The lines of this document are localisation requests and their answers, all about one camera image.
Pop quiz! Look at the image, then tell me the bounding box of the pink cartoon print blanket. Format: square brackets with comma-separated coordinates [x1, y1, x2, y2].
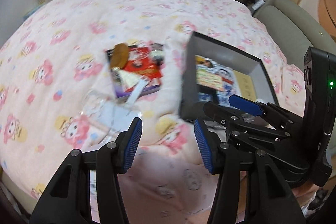
[1, 0, 305, 223]

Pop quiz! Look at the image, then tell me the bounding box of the person right hand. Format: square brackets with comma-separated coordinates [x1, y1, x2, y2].
[291, 180, 321, 198]

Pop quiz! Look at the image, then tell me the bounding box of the wooden comb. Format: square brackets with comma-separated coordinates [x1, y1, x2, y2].
[109, 43, 129, 69]

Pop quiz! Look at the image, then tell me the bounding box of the clear plastic pouch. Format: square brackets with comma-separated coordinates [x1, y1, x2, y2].
[81, 90, 142, 144]

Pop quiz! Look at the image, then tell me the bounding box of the red envelope packet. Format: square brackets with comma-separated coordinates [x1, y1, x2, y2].
[124, 47, 162, 80]

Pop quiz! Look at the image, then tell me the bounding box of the hand cream tube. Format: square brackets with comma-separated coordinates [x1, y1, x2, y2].
[150, 43, 165, 66]

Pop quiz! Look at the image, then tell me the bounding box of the cartoon girl sticker sheet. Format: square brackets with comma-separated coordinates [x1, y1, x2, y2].
[195, 55, 217, 73]

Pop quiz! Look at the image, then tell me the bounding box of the grey sofa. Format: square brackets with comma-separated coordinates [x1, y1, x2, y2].
[253, 0, 335, 66]

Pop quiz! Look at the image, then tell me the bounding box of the Shin-chan bead art kit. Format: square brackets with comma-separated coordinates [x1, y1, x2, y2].
[197, 65, 240, 107]

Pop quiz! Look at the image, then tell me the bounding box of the black storage box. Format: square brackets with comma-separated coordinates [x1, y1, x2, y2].
[179, 32, 278, 122]

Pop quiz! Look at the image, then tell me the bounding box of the yellow orange printed card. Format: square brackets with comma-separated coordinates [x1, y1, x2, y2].
[196, 68, 223, 91]

